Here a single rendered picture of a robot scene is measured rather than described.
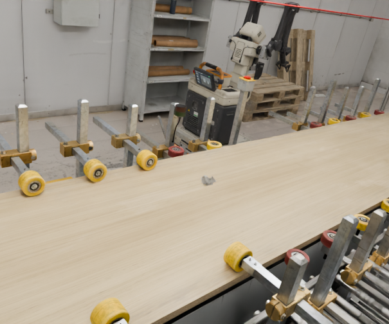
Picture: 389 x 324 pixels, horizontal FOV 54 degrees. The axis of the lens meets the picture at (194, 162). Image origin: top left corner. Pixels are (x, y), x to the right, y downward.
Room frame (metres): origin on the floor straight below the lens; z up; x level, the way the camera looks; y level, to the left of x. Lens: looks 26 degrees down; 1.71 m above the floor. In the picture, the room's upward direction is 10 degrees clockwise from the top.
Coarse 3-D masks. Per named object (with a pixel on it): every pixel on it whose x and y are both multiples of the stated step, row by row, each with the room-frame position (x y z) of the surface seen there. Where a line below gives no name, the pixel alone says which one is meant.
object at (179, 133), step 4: (176, 128) 2.18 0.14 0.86; (176, 132) 2.13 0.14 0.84; (180, 132) 2.11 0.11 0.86; (180, 136) 2.10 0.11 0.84; (184, 136) 2.08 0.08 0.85; (188, 136) 2.08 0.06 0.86; (184, 140) 2.07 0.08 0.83; (188, 140) 2.05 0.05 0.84; (200, 148) 1.97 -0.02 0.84; (204, 148) 1.95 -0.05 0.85
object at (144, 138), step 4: (136, 128) 2.05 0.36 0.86; (136, 132) 1.99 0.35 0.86; (140, 132) 1.99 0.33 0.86; (140, 136) 1.96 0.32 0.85; (144, 136) 1.95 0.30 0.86; (148, 136) 1.96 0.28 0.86; (144, 140) 1.94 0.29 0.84; (148, 140) 1.91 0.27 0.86; (152, 140) 1.92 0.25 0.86; (148, 144) 1.91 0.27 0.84; (152, 144) 1.88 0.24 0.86; (156, 144) 1.87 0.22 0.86; (164, 152) 1.80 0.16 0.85; (164, 156) 1.80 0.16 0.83; (168, 156) 1.77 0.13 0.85
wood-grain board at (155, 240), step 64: (320, 128) 2.55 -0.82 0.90; (384, 128) 2.83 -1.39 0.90; (64, 192) 1.20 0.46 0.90; (128, 192) 1.28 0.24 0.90; (192, 192) 1.37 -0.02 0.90; (256, 192) 1.47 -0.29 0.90; (320, 192) 1.58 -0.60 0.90; (384, 192) 1.70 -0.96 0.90; (0, 256) 0.82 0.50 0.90; (64, 256) 0.87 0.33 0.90; (128, 256) 0.92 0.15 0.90; (192, 256) 0.97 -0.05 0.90; (256, 256) 1.03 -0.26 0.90; (0, 320) 0.62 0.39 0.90; (64, 320) 0.65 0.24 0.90
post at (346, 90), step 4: (348, 88) 3.07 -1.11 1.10; (344, 92) 3.08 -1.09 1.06; (348, 92) 3.08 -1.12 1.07; (344, 96) 3.07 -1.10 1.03; (340, 100) 3.09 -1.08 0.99; (344, 100) 3.06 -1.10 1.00; (340, 104) 3.08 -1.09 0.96; (344, 104) 3.08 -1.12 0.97; (340, 108) 3.07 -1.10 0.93; (336, 112) 3.08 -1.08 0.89; (340, 112) 3.07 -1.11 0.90; (336, 116) 3.08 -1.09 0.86; (340, 116) 3.08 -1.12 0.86
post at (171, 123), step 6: (174, 102) 1.86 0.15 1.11; (174, 108) 1.84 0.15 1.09; (168, 120) 1.86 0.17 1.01; (174, 120) 1.85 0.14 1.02; (168, 126) 1.86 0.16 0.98; (174, 126) 1.85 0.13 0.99; (168, 132) 1.85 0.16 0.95; (168, 138) 1.85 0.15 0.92; (174, 138) 1.86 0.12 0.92; (168, 144) 1.84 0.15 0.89
